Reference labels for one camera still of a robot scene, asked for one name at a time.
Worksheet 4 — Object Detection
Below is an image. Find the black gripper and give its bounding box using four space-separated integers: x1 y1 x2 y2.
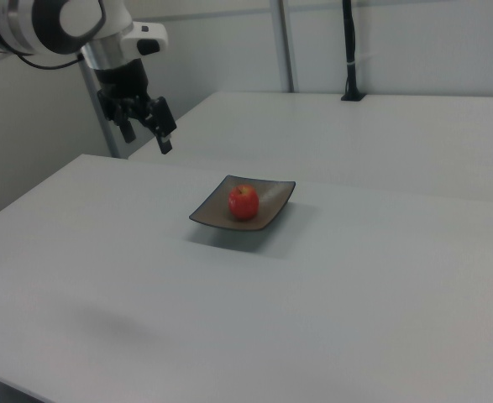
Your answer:
94 58 177 155

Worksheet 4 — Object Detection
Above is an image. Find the red apple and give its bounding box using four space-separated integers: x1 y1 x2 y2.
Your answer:
228 183 260 222

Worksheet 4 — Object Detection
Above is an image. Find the square brown ceramic plate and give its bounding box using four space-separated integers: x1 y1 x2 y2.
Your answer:
188 174 296 233

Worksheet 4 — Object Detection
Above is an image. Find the tall black pole stand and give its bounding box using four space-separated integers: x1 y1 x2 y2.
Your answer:
340 0 367 102

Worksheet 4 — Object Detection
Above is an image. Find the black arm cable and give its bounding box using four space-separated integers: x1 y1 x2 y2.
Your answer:
17 52 84 71

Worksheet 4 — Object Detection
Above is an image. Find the grey metal partition post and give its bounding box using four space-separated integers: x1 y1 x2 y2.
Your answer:
270 0 296 93

